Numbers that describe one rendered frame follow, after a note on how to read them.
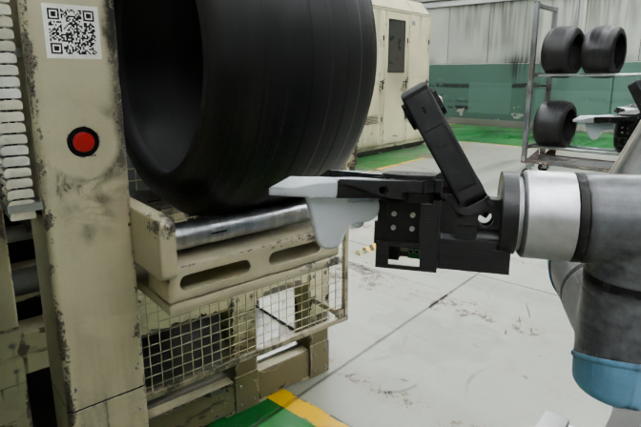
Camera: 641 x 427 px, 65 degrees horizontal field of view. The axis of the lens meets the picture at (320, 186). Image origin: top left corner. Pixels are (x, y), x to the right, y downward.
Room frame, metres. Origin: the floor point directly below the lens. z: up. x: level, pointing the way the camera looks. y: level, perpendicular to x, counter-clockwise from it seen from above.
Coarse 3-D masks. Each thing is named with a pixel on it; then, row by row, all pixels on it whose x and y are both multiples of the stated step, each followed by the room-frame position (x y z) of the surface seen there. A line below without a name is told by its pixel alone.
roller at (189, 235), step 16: (256, 208) 0.89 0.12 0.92; (272, 208) 0.90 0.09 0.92; (288, 208) 0.92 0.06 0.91; (304, 208) 0.94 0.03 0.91; (176, 224) 0.79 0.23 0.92; (192, 224) 0.80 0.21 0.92; (208, 224) 0.82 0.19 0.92; (224, 224) 0.83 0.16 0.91; (240, 224) 0.85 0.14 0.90; (256, 224) 0.87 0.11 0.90; (272, 224) 0.89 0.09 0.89; (288, 224) 0.92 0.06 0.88; (176, 240) 0.77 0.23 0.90; (192, 240) 0.79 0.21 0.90; (208, 240) 0.81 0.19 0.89
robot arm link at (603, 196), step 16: (576, 176) 0.43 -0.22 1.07; (592, 176) 0.40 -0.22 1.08; (608, 176) 0.40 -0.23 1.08; (624, 176) 0.40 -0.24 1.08; (640, 176) 0.40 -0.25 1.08; (592, 192) 0.38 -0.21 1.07; (608, 192) 0.38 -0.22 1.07; (624, 192) 0.38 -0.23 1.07; (640, 192) 0.38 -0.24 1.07; (592, 208) 0.38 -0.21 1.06; (608, 208) 0.37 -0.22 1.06; (624, 208) 0.37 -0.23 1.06; (640, 208) 0.37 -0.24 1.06; (592, 224) 0.37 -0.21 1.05; (608, 224) 0.37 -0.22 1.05; (624, 224) 0.37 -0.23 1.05; (640, 224) 0.36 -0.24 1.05; (592, 240) 0.37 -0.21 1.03; (608, 240) 0.37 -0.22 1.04; (624, 240) 0.37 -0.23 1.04; (640, 240) 0.36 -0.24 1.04; (576, 256) 0.38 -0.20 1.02; (592, 256) 0.38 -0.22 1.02; (608, 256) 0.38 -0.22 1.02; (624, 256) 0.37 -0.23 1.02; (640, 256) 0.36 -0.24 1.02; (592, 272) 0.39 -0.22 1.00; (608, 272) 0.38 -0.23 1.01; (624, 272) 0.37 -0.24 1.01; (640, 272) 0.36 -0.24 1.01; (640, 288) 0.36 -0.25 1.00
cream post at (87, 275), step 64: (64, 0) 0.76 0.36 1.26; (64, 64) 0.76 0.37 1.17; (64, 128) 0.75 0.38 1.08; (64, 192) 0.74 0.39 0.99; (128, 192) 0.81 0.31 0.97; (64, 256) 0.74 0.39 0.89; (128, 256) 0.80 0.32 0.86; (64, 320) 0.73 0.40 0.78; (128, 320) 0.79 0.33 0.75; (64, 384) 0.73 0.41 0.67; (128, 384) 0.79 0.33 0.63
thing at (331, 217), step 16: (304, 176) 0.41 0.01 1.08; (320, 176) 0.42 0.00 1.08; (272, 192) 0.40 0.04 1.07; (288, 192) 0.40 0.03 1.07; (304, 192) 0.39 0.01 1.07; (320, 192) 0.39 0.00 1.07; (336, 192) 0.39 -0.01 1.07; (320, 208) 0.40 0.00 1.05; (336, 208) 0.40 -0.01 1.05; (352, 208) 0.41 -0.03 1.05; (368, 208) 0.41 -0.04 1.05; (320, 224) 0.40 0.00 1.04; (336, 224) 0.40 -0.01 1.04; (320, 240) 0.40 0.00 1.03; (336, 240) 0.40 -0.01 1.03
